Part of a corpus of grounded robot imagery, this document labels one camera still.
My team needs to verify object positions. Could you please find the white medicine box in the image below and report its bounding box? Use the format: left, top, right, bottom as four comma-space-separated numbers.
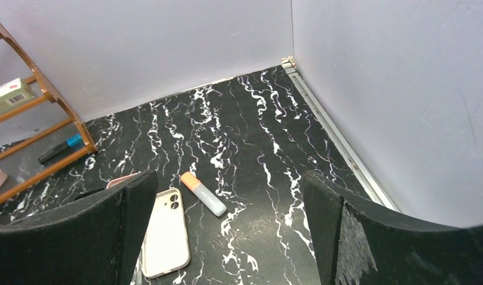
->
0, 78, 36, 115

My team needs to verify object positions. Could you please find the cream cased phone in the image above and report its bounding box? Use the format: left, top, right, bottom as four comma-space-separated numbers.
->
141, 188, 190, 279

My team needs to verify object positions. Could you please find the orange wooden shelf rack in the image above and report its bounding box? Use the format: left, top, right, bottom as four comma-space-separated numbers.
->
0, 22, 97, 205

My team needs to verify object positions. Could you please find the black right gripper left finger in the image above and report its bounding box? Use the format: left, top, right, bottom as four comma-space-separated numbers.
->
0, 170, 159, 284

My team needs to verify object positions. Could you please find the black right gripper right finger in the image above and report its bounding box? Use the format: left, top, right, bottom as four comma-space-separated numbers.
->
302, 170, 483, 284

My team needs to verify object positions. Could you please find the black blue marker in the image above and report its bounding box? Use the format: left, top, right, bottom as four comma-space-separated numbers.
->
38, 133, 84, 165

